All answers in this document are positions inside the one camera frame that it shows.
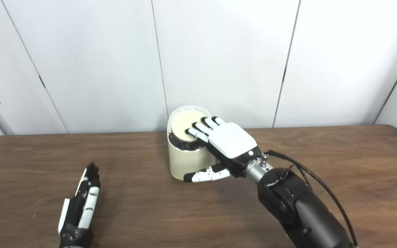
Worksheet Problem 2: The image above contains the round cream bin lid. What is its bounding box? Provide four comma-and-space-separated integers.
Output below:
171, 110, 208, 142

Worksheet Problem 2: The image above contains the cream-colored cylindrical bin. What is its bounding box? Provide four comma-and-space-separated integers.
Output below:
167, 105, 220, 181

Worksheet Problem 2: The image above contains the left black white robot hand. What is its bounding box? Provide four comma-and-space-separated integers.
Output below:
58, 162, 102, 248

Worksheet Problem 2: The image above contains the black bin liner bag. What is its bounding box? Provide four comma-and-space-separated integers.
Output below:
169, 131, 206, 152

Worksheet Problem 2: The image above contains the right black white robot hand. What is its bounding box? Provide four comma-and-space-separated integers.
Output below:
183, 116, 263, 183

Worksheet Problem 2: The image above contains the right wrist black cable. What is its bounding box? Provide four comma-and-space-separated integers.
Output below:
265, 149, 358, 247

